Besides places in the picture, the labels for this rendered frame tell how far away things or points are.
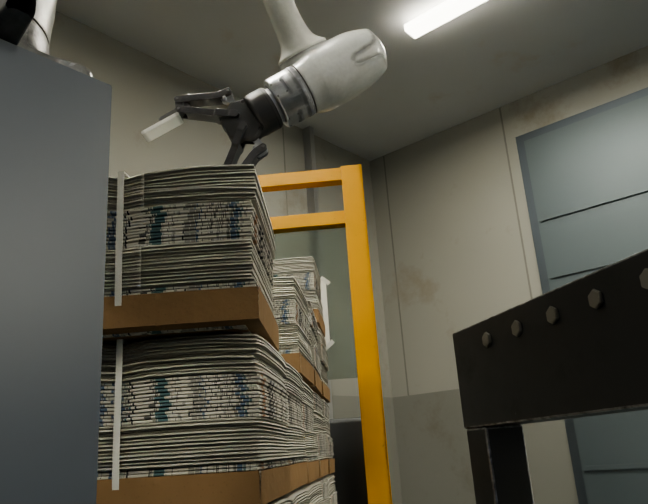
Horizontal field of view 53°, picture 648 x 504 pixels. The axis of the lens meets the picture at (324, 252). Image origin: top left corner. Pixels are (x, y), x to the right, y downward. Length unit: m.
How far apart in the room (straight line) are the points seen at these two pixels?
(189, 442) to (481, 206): 4.77
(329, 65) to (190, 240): 0.39
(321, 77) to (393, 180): 5.00
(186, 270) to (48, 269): 0.36
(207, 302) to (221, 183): 0.17
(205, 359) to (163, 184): 0.25
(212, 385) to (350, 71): 0.55
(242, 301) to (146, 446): 0.22
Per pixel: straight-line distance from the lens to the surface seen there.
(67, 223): 0.57
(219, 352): 0.89
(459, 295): 5.44
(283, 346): 1.46
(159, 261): 0.90
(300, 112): 1.09
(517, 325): 0.71
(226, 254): 0.88
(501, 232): 5.36
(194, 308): 0.87
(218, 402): 0.88
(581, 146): 5.24
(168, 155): 4.48
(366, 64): 1.11
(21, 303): 0.53
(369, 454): 2.55
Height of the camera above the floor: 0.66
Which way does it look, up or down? 18 degrees up
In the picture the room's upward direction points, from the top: 4 degrees counter-clockwise
